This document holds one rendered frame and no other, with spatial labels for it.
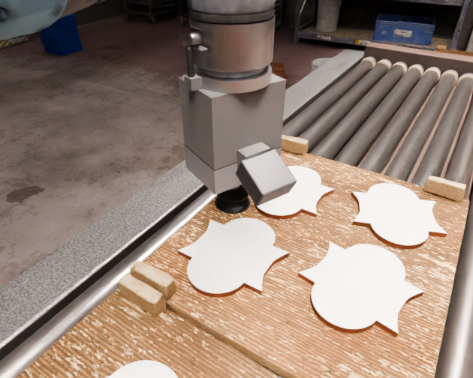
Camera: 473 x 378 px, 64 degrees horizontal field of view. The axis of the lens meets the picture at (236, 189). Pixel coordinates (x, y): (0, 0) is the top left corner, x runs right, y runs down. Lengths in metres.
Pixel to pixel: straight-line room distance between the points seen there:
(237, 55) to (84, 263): 0.36
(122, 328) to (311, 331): 0.21
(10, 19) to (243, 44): 0.17
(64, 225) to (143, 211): 1.55
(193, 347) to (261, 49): 0.30
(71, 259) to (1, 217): 1.81
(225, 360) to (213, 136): 0.23
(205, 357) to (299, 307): 0.12
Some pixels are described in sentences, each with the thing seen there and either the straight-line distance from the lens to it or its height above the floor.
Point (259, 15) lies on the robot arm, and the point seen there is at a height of 1.24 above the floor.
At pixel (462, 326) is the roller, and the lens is 0.53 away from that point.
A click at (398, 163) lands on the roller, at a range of 0.79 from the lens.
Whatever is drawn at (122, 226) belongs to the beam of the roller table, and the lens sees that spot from 0.61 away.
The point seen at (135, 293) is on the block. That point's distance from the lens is 0.45.
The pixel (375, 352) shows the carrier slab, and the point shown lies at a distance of 0.45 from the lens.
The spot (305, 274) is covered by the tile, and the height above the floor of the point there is 0.94.
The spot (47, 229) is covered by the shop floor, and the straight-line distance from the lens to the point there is 2.18.
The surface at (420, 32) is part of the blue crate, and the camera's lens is 4.94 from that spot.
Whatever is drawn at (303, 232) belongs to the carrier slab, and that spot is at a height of 0.94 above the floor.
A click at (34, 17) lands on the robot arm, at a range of 0.25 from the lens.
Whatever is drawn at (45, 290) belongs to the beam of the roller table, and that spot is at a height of 0.92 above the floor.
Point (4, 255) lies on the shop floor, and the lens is 2.13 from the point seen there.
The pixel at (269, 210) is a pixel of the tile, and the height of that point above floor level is 0.94.
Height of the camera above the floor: 1.30
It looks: 36 degrees down
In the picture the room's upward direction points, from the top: straight up
